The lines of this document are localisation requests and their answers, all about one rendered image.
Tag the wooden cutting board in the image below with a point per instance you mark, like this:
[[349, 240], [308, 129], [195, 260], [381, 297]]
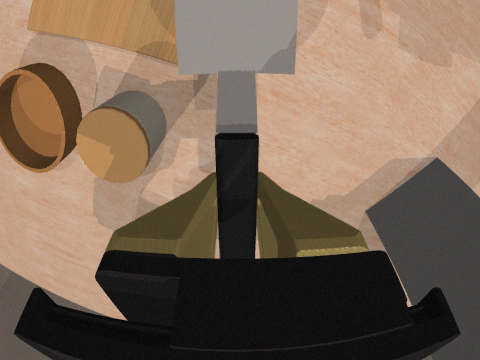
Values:
[[142, 26]]

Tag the grey metal turner with black handle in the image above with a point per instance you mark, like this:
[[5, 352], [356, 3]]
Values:
[[236, 39]]

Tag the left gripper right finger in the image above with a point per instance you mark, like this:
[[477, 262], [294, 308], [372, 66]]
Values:
[[302, 230]]

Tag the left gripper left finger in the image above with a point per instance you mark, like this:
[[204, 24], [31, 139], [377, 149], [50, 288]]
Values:
[[173, 228]]

